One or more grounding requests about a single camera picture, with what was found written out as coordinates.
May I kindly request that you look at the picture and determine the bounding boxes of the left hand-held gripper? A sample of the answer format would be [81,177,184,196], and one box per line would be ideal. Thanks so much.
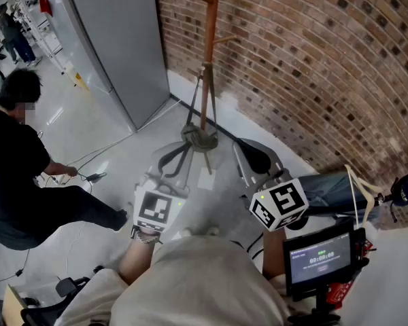
[133,141,195,233]

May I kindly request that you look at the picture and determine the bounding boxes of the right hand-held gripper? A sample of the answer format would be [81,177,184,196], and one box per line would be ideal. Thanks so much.
[233,138,309,232]

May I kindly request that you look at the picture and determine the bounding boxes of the brown wooden coat rack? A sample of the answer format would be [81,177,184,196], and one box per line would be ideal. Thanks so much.
[196,0,239,176]

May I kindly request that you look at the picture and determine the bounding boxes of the person's right forearm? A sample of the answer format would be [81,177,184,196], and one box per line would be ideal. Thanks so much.
[261,228,287,281]

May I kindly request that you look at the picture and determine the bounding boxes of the person's left forearm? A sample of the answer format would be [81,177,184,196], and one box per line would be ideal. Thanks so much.
[118,231,165,287]

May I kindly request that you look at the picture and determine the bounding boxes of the white paper sheet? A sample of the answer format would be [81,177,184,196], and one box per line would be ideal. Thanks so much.
[197,167,217,190]

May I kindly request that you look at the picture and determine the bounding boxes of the blue jeans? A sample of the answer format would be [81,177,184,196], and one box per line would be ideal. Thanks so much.
[297,171,386,224]

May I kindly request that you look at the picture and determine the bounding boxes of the white clothes hanger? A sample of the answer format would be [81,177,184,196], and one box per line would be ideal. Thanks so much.
[344,164,386,229]

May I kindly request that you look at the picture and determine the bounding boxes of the black monitor screen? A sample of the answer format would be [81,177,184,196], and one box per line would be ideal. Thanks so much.
[282,221,356,302]

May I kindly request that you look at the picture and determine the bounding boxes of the yellow floor wedge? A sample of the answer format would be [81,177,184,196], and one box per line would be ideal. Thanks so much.
[71,72,90,93]

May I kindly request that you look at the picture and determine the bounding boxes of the red packet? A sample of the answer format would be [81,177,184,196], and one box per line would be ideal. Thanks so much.
[326,238,375,310]

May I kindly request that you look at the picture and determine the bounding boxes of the black office chair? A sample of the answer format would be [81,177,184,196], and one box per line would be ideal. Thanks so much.
[20,265,105,326]

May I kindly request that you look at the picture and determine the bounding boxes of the light wooden board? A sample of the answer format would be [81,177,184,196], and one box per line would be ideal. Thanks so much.
[1,283,29,326]

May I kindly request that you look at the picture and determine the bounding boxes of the white floor cable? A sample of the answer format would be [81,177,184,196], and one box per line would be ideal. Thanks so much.
[67,98,184,169]

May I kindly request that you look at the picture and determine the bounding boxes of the metal wrist bracelet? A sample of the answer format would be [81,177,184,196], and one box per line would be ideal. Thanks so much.
[130,225,163,246]

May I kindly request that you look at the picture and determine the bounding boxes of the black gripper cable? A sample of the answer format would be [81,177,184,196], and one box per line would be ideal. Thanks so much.
[245,232,265,261]

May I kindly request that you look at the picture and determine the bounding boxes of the black monitor mount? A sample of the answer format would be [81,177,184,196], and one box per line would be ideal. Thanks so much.
[287,283,343,326]

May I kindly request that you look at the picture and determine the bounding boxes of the black floor cable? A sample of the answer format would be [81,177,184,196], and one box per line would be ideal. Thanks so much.
[0,248,32,287]

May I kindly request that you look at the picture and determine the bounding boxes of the white metal shelving frame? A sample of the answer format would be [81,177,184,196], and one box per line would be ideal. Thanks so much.
[8,0,64,75]

